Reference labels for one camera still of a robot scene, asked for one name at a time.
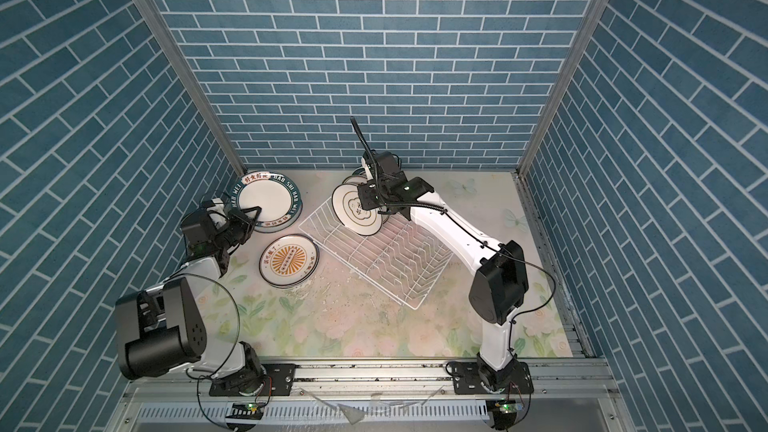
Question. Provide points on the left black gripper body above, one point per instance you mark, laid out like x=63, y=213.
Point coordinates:
x=235, y=229

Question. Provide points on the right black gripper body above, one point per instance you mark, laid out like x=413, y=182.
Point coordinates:
x=373, y=196

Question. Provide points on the large cloud-motif plate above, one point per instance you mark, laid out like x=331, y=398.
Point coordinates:
x=347, y=206

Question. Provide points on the white wire dish rack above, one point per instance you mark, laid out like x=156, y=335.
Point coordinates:
x=402, y=260

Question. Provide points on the small orange sunburst plate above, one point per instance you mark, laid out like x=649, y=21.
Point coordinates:
x=288, y=261

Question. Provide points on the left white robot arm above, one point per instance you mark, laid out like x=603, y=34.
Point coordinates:
x=161, y=328

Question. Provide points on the left circuit board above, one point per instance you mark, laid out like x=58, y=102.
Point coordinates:
x=249, y=411

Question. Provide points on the circuit board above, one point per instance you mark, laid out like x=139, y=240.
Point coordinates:
x=249, y=411
x=503, y=413

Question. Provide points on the right circuit board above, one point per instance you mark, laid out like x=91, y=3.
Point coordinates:
x=503, y=413

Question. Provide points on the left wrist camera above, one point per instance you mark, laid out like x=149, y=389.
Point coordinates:
x=214, y=206

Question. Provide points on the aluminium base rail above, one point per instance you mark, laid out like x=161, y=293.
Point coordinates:
x=572, y=394

